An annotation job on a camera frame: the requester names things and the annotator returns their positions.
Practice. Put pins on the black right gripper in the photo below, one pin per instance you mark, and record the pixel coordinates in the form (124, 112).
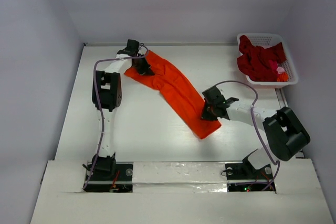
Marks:
(210, 108)

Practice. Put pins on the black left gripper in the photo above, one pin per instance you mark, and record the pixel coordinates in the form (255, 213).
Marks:
(146, 70)

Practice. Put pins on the orange t shirt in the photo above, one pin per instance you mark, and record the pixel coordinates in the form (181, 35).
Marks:
(178, 92)

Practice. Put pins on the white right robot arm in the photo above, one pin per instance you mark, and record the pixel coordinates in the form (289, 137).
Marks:
(285, 134)

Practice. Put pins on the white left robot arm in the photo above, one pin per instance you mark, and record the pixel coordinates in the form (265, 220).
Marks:
(107, 97)

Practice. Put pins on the dark red t shirt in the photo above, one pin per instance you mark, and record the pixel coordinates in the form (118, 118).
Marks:
(254, 60)

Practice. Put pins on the small orange cloth in basket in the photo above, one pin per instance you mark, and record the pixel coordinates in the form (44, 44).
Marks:
(283, 77)

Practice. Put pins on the pink cloth in basket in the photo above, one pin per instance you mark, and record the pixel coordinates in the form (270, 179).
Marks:
(276, 68)

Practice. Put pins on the white plastic basket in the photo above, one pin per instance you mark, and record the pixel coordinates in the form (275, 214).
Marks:
(268, 40)

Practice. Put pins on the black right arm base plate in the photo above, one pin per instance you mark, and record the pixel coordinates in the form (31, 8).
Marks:
(243, 177)

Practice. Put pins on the metal rail right table edge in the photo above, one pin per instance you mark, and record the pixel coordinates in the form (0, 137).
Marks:
(282, 103)

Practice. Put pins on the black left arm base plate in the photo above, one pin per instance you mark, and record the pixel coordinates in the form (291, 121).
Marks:
(104, 182)

